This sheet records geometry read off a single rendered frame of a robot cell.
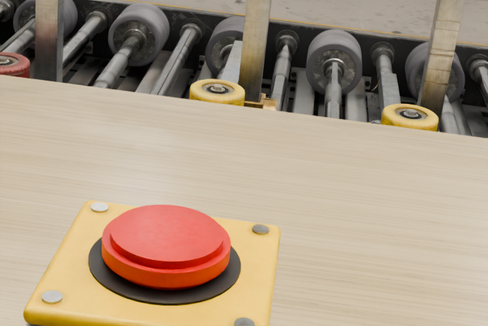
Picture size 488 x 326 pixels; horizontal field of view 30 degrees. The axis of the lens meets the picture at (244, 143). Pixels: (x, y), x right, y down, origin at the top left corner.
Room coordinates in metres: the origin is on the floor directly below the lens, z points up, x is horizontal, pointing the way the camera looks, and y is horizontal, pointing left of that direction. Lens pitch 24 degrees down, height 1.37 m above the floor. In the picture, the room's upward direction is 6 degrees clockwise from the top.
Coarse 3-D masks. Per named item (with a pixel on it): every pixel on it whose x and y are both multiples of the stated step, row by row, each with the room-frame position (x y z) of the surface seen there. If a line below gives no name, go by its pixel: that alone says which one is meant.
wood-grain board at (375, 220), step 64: (0, 128) 1.03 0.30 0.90; (64, 128) 1.05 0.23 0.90; (128, 128) 1.07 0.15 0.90; (192, 128) 1.10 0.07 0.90; (256, 128) 1.12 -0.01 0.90; (320, 128) 1.14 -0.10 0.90; (384, 128) 1.17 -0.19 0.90; (0, 192) 0.86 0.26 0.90; (64, 192) 0.88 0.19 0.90; (128, 192) 0.90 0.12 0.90; (192, 192) 0.91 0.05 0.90; (256, 192) 0.93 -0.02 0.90; (320, 192) 0.95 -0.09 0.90; (384, 192) 0.97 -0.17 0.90; (448, 192) 0.99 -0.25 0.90; (0, 256) 0.74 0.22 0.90; (320, 256) 0.80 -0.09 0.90; (384, 256) 0.82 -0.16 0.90; (448, 256) 0.83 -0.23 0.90; (0, 320) 0.64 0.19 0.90; (320, 320) 0.69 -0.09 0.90; (384, 320) 0.70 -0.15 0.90; (448, 320) 0.71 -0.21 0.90
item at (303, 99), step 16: (160, 64) 1.78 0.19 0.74; (144, 80) 1.67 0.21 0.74; (304, 80) 1.78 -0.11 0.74; (368, 80) 1.83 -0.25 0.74; (304, 96) 1.68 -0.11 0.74; (352, 96) 1.71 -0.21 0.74; (304, 112) 1.60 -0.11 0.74; (352, 112) 1.62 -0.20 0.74; (464, 112) 1.70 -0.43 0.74; (464, 128) 1.61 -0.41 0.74
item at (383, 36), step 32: (96, 0) 1.86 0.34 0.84; (0, 32) 1.87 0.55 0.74; (320, 32) 1.84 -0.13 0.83; (352, 32) 1.83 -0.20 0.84; (32, 64) 1.77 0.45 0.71; (96, 64) 1.81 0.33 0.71; (192, 64) 1.85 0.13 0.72; (288, 96) 1.75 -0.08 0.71; (320, 96) 1.77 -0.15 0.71; (480, 96) 1.82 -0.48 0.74; (480, 128) 1.69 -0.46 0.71
